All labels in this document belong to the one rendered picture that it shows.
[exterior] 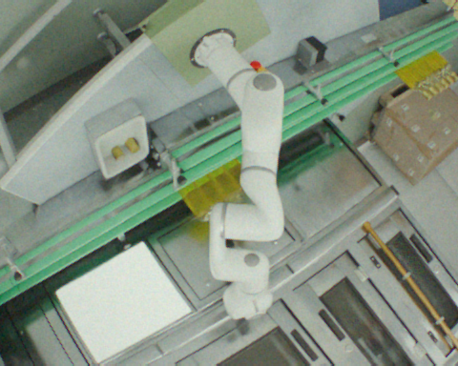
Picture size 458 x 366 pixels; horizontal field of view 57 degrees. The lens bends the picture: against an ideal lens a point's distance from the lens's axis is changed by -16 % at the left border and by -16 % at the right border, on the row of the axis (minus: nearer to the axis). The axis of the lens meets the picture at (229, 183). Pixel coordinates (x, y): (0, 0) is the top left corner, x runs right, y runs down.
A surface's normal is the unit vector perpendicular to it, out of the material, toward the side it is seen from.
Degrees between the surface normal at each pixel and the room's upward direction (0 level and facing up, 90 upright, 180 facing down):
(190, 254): 90
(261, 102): 92
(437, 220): 90
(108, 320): 90
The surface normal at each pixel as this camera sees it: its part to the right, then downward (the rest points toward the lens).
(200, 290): 0.05, -0.50
